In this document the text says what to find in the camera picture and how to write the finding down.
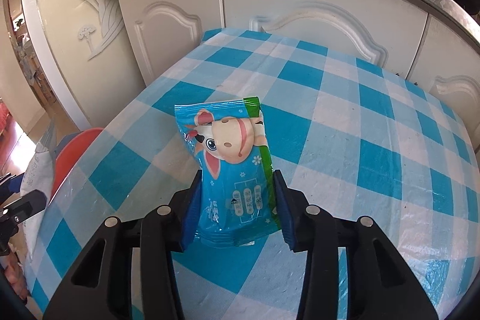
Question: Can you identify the tall white glass cabinet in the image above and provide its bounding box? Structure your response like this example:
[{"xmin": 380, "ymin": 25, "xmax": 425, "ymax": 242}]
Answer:
[{"xmin": 19, "ymin": 0, "xmax": 147, "ymax": 131}]

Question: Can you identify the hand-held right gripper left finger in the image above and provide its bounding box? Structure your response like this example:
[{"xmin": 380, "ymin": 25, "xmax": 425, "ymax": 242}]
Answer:
[{"xmin": 43, "ymin": 170, "xmax": 205, "ymax": 320}]

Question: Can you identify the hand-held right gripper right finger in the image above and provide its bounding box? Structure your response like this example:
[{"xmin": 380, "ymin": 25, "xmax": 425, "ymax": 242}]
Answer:
[{"xmin": 273, "ymin": 170, "xmax": 439, "ymax": 320}]

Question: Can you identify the blue cartoon cow packet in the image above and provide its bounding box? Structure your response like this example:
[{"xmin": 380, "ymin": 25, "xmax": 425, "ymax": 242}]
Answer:
[{"xmin": 174, "ymin": 95, "xmax": 284, "ymax": 247}]

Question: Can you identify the white woven sack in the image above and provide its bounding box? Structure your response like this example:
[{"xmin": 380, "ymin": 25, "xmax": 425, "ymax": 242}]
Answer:
[{"xmin": 19, "ymin": 140, "xmax": 61, "ymax": 231}]

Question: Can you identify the person's left hand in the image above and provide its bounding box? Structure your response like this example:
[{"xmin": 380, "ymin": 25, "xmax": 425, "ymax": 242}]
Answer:
[{"xmin": 0, "ymin": 254, "xmax": 29, "ymax": 302}]

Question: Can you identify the orange plastic basin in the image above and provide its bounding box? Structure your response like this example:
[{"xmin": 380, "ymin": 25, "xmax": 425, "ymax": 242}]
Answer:
[{"xmin": 50, "ymin": 127, "xmax": 106, "ymax": 201}]

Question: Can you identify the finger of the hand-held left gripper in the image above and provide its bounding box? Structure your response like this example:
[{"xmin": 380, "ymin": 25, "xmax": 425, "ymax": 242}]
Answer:
[
  {"xmin": 0, "ymin": 190, "xmax": 48, "ymax": 231},
  {"xmin": 0, "ymin": 173, "xmax": 22, "ymax": 204}
]

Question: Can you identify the blue checkered tablecloth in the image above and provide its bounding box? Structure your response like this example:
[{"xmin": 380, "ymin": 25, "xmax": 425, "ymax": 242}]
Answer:
[{"xmin": 22, "ymin": 25, "xmax": 480, "ymax": 320}]

